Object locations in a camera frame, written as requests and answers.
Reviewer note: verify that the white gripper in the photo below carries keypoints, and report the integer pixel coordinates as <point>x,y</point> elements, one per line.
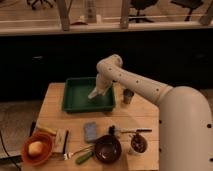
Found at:
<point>101,87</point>

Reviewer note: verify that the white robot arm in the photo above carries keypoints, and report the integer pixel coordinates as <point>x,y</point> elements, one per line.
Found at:
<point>186,129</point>

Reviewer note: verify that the green plastic tray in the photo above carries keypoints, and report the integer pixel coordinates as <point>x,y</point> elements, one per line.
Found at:
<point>75,97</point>

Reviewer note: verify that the small metal cup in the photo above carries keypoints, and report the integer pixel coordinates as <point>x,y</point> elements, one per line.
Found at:
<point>127,96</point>

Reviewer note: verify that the black marker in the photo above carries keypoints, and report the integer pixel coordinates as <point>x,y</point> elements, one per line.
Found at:
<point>65,141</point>

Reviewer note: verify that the dark brown bowl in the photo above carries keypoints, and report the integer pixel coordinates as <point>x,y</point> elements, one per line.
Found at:
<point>107,149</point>

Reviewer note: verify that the white mug with brown inside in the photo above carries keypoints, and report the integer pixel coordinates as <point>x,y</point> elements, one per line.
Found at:
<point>138,145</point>

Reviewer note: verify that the black office chair right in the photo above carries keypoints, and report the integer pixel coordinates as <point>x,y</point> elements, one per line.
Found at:
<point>139,5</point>

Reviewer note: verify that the black office chair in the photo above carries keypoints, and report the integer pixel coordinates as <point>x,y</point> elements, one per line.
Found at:
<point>139,5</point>
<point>33,3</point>

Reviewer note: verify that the silver fork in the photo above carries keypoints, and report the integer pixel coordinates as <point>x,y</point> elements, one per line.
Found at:
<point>69,155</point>

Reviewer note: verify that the orange bowl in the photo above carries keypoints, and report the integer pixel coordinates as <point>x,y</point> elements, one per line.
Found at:
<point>47,140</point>

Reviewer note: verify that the green cucumber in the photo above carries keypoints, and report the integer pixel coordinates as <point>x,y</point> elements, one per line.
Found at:
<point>84,158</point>

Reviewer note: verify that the black office chair left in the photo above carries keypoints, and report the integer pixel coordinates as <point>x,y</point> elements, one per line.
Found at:
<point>33,3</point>

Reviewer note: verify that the yellow round fruit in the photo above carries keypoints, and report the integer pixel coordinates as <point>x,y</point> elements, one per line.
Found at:
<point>35,148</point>

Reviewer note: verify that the black handled brush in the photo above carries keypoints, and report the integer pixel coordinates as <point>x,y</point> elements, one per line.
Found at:
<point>112,130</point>

